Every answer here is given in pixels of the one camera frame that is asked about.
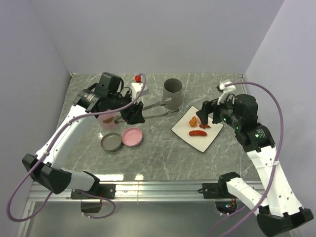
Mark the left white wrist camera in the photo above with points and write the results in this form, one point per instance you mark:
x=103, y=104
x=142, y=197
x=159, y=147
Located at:
x=137, y=86

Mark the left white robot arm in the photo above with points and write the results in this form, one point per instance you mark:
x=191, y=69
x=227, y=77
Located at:
x=102, y=98

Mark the metal food tongs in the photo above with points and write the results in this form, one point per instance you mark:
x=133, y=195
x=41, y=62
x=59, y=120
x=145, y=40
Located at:
x=152, y=111

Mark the tall grey cylinder container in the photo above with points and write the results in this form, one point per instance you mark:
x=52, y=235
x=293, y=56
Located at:
x=172, y=88

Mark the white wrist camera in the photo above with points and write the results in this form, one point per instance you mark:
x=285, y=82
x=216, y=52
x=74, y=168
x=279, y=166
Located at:
x=225, y=88
x=137, y=86

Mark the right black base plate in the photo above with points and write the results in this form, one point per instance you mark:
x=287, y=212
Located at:
x=211, y=191

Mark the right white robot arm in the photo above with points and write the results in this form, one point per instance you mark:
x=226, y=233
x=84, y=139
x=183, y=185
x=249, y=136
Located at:
x=277, y=210

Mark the pink cup container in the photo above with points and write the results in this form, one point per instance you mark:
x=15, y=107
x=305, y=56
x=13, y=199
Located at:
x=106, y=121

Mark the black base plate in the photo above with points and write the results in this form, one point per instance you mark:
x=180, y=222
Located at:
x=97, y=191
x=211, y=191

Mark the pink round lid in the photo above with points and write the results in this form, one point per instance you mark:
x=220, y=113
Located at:
x=132, y=137

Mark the aluminium frame rail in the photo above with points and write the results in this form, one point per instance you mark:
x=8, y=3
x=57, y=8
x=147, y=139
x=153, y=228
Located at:
x=140, y=191

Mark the red sausage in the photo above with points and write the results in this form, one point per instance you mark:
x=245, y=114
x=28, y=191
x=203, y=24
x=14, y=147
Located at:
x=197, y=133

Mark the white square plate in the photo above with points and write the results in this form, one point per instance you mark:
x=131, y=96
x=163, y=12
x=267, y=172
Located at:
x=182, y=128

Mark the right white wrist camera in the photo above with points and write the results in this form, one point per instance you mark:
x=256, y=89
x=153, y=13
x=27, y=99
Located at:
x=225, y=88

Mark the orange fried nugget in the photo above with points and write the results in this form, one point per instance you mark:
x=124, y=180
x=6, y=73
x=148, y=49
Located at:
x=193, y=121

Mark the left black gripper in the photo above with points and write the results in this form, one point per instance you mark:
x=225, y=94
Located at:
x=134, y=114

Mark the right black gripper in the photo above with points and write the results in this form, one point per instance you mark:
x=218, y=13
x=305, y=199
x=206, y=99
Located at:
x=203, y=113

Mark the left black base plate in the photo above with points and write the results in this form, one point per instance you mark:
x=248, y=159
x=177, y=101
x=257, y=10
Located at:
x=97, y=191

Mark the brown chicken wing piece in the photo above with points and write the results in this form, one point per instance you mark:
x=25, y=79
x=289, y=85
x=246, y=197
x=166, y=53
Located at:
x=204, y=126

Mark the grey round lid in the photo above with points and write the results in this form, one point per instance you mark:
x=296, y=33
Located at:
x=111, y=142

